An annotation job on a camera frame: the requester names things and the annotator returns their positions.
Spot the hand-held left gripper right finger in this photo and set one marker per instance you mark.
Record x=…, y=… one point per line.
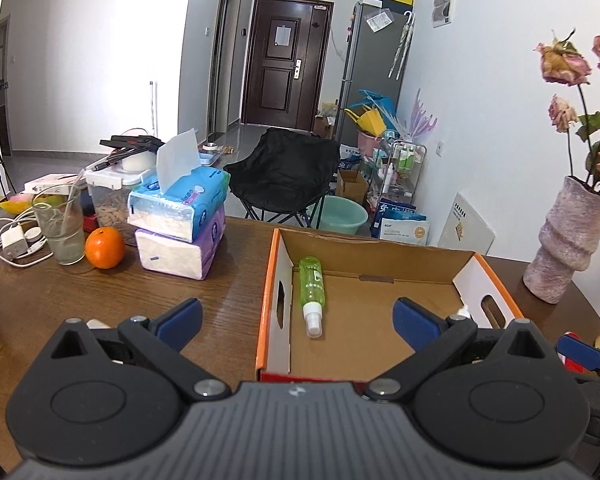
x=415, y=320

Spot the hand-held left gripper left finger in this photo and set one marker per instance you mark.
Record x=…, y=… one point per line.
x=180, y=317

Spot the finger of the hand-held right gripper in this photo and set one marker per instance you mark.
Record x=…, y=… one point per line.
x=577, y=351

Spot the red orange cardboard box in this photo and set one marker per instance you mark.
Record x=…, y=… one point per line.
x=360, y=330

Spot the green spray bottle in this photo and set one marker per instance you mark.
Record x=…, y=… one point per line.
x=311, y=285

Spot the purple tissue pack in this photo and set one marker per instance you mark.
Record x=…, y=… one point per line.
x=170, y=257

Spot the white blue package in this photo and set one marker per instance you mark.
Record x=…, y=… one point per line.
x=405, y=232

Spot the orange fruit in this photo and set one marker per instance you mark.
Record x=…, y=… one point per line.
x=105, y=248

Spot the white leaning board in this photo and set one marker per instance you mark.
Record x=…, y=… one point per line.
x=467, y=230

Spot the pink textured vase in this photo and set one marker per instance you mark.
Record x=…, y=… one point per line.
x=565, y=240

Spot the blue tissue pack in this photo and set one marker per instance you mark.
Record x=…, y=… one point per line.
x=200, y=200

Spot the green plastic basin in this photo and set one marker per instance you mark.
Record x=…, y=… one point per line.
x=345, y=217

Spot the clear plastic food container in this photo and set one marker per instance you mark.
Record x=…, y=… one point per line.
x=107, y=210

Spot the small red box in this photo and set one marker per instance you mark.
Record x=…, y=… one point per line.
x=90, y=222

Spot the clear drinking glass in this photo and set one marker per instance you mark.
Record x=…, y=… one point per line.
x=67, y=245

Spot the open brown cardboard box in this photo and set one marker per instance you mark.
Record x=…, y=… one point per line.
x=352, y=187

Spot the clear drinking straw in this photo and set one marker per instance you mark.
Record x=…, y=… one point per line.
x=75, y=200

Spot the metal rack with bottles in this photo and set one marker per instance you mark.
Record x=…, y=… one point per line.
x=405, y=160

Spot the white bowl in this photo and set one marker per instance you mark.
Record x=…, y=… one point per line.
x=137, y=161

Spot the blue pet bowl tray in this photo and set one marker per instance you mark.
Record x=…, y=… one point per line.
x=209, y=157

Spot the black folding chair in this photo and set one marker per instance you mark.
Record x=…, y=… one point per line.
x=280, y=170

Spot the pink bucket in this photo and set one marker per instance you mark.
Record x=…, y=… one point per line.
x=370, y=145

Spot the black tool with red trim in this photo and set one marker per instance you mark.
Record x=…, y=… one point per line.
x=130, y=142

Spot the white pink flat box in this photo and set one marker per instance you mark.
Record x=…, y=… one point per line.
x=50, y=182

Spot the yellow fruit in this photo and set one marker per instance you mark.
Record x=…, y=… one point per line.
x=17, y=204

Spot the purple hangers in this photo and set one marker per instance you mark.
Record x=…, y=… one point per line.
x=422, y=120

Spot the yellow hangers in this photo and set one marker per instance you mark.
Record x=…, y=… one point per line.
x=367, y=121

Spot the blue hangers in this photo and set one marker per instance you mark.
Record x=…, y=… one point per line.
x=380, y=102

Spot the dark brown door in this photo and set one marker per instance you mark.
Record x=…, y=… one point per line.
x=280, y=85

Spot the grey refrigerator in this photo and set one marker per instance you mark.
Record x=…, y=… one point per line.
x=370, y=70

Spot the clear folded umbrella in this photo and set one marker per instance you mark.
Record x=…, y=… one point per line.
x=402, y=45

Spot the dried rose bouquet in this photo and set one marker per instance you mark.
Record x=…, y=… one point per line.
x=562, y=62

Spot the paper sheet in sleeve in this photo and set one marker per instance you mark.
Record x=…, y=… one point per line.
x=380, y=21

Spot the white wall panel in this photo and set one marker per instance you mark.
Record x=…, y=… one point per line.
x=442, y=5

